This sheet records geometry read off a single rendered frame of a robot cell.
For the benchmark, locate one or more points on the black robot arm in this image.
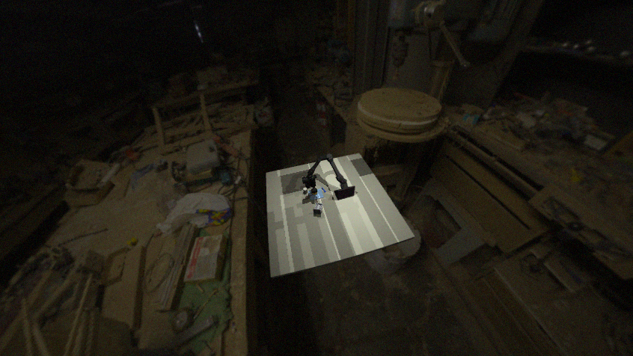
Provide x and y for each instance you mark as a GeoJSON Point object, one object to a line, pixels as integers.
{"type": "Point", "coordinates": [339, 176]}

